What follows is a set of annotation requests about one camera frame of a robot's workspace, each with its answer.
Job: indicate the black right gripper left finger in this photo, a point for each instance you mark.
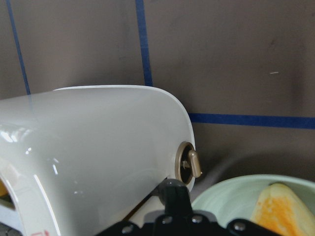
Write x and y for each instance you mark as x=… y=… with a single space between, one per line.
x=164 y=222

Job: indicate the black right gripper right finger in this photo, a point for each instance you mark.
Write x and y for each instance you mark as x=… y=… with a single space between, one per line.
x=191 y=222

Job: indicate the white two-slot toaster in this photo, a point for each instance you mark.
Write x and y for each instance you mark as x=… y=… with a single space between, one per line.
x=76 y=160

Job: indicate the bread slice in toaster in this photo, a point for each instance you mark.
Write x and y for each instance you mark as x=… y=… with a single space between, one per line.
x=3 y=190

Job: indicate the light green plate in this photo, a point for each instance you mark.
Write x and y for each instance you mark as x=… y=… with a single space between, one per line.
x=236 y=197

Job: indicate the triangular toast on plate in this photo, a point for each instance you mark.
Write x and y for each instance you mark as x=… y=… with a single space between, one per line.
x=280 y=210

